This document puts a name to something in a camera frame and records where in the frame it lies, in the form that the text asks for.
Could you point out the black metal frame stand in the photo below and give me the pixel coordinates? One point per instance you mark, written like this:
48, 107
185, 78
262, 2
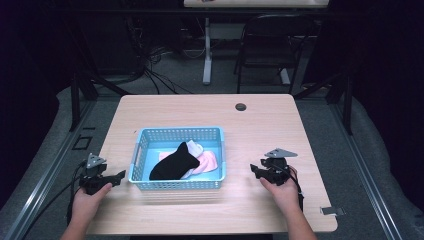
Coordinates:
87, 83
336, 96

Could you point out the person's left hand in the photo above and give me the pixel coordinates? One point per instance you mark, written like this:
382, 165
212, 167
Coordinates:
87, 203

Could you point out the black sock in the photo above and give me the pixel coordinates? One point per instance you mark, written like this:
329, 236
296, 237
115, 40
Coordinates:
174, 164

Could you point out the person's right hand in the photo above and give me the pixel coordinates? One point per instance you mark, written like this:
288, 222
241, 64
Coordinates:
282, 195

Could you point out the pink sock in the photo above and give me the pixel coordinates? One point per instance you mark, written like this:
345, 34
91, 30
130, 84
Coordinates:
206, 162

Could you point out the white desk with metal leg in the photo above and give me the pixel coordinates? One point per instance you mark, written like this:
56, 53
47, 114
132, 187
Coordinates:
233, 20

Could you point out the black folding chair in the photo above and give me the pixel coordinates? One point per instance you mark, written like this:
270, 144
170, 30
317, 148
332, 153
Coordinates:
271, 50

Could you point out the white sock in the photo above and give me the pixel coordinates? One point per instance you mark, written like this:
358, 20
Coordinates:
194, 150

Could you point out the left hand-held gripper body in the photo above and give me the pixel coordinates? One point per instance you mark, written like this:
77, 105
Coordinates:
93, 170

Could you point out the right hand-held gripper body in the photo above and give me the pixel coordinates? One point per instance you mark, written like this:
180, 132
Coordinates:
277, 168

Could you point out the light blue plastic basket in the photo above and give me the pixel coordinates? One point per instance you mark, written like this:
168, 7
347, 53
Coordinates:
178, 158

